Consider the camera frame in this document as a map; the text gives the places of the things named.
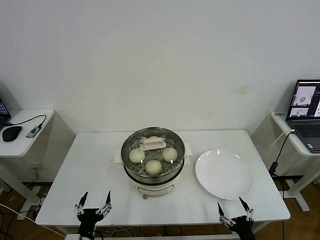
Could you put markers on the black text sticker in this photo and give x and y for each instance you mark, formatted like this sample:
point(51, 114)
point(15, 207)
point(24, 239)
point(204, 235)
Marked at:
point(279, 113)

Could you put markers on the round glass pot lid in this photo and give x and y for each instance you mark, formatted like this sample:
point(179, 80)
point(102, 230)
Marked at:
point(152, 145)

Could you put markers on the white side table with sticker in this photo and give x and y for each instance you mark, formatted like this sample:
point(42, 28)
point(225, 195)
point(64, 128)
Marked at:
point(280, 122)

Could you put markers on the white table frame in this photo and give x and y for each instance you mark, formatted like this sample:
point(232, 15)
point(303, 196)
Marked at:
point(200, 236)

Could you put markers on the black computer mouse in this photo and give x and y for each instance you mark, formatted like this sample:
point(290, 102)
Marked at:
point(11, 133)

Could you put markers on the cream electric cooking pot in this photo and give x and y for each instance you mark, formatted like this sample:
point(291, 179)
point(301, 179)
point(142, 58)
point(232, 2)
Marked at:
point(152, 188)

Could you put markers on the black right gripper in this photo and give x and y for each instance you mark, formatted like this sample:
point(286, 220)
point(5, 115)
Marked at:
point(243, 225)

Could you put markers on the grey open laptop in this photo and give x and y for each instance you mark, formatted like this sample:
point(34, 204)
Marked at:
point(305, 130)

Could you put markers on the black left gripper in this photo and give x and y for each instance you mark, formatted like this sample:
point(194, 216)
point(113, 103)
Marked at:
point(88, 217)

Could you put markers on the grey usb hub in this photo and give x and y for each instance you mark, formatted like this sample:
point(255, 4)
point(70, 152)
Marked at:
point(33, 132)

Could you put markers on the white side table with mouse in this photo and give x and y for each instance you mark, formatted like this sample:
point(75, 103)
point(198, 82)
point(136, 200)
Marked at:
point(30, 147)

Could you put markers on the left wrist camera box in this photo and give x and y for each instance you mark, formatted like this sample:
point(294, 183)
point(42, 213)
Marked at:
point(73, 237)

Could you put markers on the large white round plate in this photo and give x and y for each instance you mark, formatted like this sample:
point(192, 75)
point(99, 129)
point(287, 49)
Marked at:
point(222, 175)

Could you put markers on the perforated steel steamer basket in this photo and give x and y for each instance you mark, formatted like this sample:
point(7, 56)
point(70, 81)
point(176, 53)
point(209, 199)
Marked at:
point(152, 179)

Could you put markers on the white wall socket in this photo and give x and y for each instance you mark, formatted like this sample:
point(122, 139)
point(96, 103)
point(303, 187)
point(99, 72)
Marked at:
point(33, 166)

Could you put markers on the black open laptop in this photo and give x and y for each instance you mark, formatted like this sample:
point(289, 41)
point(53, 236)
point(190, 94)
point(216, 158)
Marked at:
point(3, 110)

